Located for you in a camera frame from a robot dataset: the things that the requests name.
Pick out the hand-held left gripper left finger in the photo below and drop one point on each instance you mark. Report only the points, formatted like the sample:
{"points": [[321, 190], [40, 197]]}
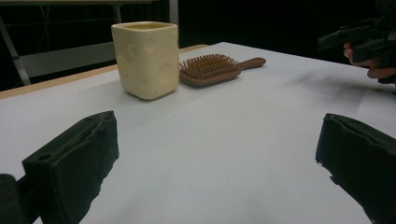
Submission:
{"points": [[74, 161]]}

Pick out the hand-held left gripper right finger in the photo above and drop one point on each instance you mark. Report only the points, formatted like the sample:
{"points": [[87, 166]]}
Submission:
{"points": [[364, 165]]}

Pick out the cream dimpled ceramic cup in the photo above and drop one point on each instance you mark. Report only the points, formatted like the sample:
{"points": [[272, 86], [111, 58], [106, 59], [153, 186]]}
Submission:
{"points": [[144, 62]]}

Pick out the brown wooden hairbrush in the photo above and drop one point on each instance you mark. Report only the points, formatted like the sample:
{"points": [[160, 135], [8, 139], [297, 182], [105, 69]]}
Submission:
{"points": [[208, 70]]}

